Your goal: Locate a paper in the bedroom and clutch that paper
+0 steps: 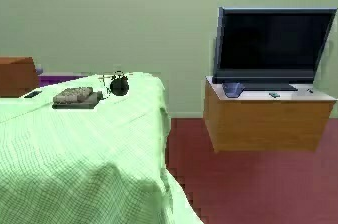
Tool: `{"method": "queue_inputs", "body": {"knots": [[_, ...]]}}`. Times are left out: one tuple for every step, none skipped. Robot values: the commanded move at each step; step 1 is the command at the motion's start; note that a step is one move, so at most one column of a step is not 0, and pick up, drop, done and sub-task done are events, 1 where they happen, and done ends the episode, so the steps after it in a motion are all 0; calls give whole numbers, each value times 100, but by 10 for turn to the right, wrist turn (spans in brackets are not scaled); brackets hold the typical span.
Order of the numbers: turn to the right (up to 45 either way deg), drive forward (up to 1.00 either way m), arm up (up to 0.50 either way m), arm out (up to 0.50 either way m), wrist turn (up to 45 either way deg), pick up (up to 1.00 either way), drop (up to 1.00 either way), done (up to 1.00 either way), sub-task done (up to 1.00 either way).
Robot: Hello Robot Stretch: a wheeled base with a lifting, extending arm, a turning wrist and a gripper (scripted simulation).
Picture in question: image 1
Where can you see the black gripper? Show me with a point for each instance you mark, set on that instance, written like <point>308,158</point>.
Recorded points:
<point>119,86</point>

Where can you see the small green-grey remote control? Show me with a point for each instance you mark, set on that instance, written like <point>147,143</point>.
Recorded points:
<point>274,95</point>

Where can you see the bed with green cover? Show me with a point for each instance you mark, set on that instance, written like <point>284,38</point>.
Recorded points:
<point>70,156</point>

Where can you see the black flat television set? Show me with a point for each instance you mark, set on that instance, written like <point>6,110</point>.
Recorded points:
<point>270,43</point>

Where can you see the small black object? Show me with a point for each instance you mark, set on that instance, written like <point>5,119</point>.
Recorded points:
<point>310,90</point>

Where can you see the brown wooden chest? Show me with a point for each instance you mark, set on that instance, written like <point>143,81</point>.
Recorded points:
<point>5,76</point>

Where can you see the purple cloth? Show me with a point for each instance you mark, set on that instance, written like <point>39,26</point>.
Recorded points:
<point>58,80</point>

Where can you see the wooden television cabinet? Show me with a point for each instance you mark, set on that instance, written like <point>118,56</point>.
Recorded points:
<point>267,123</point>

